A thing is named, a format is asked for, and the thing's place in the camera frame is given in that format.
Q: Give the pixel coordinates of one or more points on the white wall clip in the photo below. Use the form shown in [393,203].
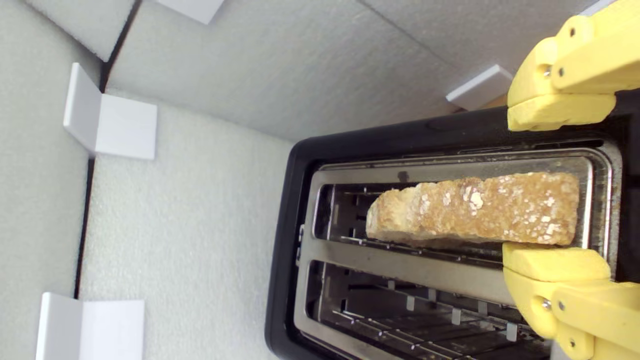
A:
[110,330]
[480,87]
[125,127]
[192,9]

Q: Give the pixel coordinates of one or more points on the brown bread slice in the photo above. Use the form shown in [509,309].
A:
[475,210]

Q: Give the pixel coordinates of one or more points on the black two-slot toaster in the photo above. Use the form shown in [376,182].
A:
[400,270]

